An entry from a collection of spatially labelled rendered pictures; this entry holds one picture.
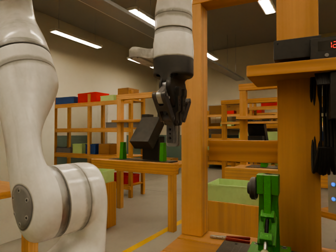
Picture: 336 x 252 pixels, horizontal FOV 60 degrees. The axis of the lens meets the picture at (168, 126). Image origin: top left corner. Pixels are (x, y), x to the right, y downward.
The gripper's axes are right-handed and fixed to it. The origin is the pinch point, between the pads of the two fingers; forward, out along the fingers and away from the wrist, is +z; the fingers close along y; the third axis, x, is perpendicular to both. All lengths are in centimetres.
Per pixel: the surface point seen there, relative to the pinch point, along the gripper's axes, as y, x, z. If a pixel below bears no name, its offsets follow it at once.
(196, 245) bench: 57, 15, 42
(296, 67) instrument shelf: 54, -20, -22
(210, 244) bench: 59, 11, 42
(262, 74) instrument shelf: 54, -9, -20
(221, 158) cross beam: 74, 10, 11
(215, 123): 1065, 292, -36
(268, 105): 739, 60, -70
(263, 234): 45, -10, 30
